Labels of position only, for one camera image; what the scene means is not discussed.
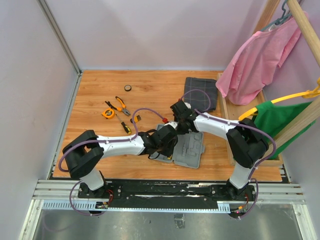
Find grey plastic tool case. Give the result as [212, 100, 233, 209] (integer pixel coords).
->
[148, 132, 205, 169]

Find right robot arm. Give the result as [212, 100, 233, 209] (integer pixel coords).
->
[170, 100, 269, 200]

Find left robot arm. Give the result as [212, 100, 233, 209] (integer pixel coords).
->
[58, 121, 178, 198]

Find dark grey checked cloth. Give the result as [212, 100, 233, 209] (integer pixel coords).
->
[183, 77, 218, 112]

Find hex key set orange holder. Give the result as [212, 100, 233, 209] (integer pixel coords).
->
[130, 114, 142, 124]

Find phillips screwdriver black yellow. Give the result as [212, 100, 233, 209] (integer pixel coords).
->
[115, 114, 132, 135]

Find orange black pliers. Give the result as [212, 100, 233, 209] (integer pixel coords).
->
[105, 96, 131, 116]

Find yellow tape measure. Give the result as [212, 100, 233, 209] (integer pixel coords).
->
[102, 108, 116, 120]

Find green shirt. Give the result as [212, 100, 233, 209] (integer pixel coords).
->
[249, 99, 320, 161]

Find pink shirt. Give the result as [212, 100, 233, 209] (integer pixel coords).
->
[216, 17, 301, 106]

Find yellow clothes hanger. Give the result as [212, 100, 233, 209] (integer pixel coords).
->
[238, 78, 320, 121]

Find teal clothes hanger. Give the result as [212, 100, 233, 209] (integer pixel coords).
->
[259, 0, 293, 32]

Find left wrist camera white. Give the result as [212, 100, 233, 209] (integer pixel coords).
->
[164, 121, 178, 130]

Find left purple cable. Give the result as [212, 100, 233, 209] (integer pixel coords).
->
[59, 107, 169, 218]

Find purple cable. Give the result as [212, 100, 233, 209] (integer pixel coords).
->
[179, 89, 277, 221]
[59, 107, 169, 218]

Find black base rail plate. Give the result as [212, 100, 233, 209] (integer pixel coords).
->
[77, 179, 256, 209]

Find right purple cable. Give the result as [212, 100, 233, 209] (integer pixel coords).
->
[179, 89, 277, 221]

